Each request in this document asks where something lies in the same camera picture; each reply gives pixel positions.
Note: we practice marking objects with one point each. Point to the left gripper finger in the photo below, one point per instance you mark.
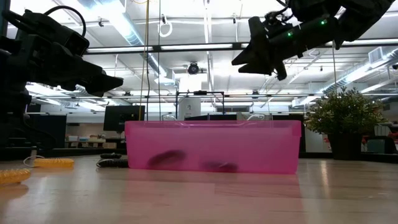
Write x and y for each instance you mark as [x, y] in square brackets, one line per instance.
[105, 83]

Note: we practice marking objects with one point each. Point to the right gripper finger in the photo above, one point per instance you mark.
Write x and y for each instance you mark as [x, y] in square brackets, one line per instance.
[259, 46]
[267, 69]

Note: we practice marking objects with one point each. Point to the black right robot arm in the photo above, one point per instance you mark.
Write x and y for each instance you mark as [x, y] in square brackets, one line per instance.
[357, 18]

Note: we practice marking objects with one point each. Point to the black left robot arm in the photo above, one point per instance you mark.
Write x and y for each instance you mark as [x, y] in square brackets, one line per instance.
[12, 109]

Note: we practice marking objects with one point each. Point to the black background monitor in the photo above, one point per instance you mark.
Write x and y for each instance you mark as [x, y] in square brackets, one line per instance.
[123, 117]

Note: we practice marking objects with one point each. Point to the pink plastic bin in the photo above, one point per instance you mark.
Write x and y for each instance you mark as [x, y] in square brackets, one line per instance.
[248, 146]

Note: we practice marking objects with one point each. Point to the potted green plant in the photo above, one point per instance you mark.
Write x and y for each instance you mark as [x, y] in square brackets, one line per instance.
[345, 124]

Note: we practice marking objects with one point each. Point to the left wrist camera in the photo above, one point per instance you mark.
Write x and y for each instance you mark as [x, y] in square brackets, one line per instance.
[62, 37]

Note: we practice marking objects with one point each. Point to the black ceiling-mounted camera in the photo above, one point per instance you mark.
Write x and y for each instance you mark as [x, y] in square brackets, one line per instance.
[193, 68]

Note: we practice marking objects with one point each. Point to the black background rig frame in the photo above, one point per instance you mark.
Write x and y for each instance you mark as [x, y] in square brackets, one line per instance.
[200, 92]

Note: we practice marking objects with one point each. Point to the small silver metal post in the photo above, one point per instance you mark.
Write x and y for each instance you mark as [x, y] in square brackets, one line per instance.
[33, 152]

